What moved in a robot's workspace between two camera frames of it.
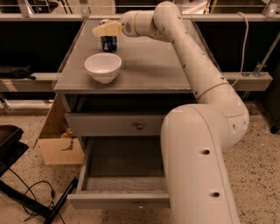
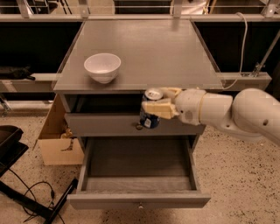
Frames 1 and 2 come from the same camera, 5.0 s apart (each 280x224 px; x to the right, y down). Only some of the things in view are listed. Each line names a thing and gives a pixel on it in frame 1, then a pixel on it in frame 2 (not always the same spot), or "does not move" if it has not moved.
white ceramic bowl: x=102 y=67 does not move
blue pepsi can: x=108 y=43 -> x=147 y=120
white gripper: x=128 y=25 -> x=189 y=105
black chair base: x=12 y=145 does not move
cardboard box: x=59 y=147 does not move
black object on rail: x=16 y=72 does not move
